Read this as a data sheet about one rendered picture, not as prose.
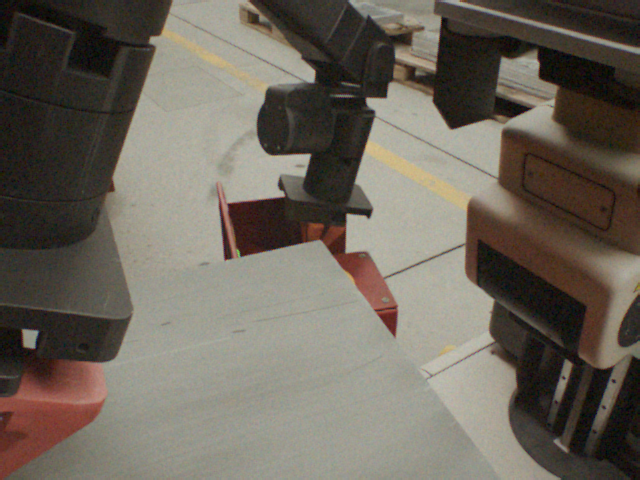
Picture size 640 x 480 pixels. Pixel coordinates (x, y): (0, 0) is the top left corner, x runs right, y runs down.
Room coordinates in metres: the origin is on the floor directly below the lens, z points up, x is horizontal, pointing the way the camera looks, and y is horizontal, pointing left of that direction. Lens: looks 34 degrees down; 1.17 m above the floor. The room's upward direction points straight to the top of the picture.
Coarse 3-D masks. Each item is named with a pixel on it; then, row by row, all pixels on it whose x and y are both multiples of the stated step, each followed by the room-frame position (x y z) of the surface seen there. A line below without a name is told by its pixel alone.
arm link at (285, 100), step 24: (384, 48) 0.62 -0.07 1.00; (384, 72) 0.62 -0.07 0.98; (288, 96) 0.58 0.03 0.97; (312, 96) 0.60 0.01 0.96; (360, 96) 0.61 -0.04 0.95; (384, 96) 0.63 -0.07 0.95; (264, 120) 0.60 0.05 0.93; (288, 120) 0.57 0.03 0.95; (312, 120) 0.58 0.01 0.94; (264, 144) 0.59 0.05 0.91; (288, 144) 0.56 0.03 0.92; (312, 144) 0.58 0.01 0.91
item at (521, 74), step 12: (420, 36) 3.50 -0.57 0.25; (432, 36) 3.47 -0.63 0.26; (420, 48) 3.48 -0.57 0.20; (432, 48) 3.40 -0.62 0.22; (432, 60) 3.40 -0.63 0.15; (504, 60) 3.04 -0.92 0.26; (516, 60) 3.04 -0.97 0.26; (528, 60) 3.04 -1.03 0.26; (504, 72) 3.02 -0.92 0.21; (516, 72) 2.95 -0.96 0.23; (528, 72) 2.91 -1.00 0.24; (504, 84) 3.01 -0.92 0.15; (516, 84) 2.95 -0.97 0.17; (528, 84) 2.90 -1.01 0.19; (540, 84) 2.85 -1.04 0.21; (552, 84) 2.79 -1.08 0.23; (540, 96) 2.84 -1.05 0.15; (552, 96) 2.79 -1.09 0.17
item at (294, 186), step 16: (320, 160) 0.62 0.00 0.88; (336, 160) 0.61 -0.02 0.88; (352, 160) 0.61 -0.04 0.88; (288, 176) 0.65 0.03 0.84; (304, 176) 0.66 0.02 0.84; (320, 176) 0.61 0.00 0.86; (336, 176) 0.61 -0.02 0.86; (352, 176) 0.62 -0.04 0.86; (288, 192) 0.61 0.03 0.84; (304, 192) 0.62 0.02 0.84; (320, 192) 0.61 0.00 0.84; (336, 192) 0.61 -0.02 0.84; (352, 192) 0.65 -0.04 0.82; (288, 208) 0.59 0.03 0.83; (336, 208) 0.60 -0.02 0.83; (352, 208) 0.61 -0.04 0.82; (368, 208) 0.61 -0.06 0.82
